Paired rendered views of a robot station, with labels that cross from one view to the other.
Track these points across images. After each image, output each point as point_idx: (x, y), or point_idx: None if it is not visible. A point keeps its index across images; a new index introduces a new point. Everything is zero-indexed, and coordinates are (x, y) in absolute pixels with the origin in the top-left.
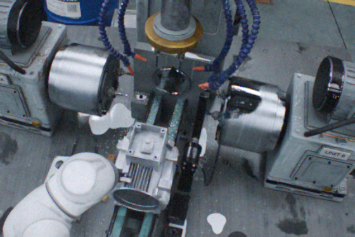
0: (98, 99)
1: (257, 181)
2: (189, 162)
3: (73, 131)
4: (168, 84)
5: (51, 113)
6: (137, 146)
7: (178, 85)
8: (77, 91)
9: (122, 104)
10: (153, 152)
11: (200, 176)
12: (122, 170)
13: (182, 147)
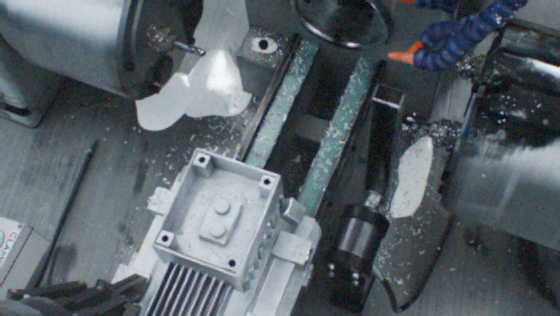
0: (122, 63)
1: (555, 309)
2: (343, 266)
3: (93, 117)
4: (333, 21)
5: (26, 74)
6: (196, 216)
7: (358, 27)
8: (66, 36)
9: (224, 54)
10: (234, 240)
11: (397, 272)
12: (146, 282)
13: (362, 186)
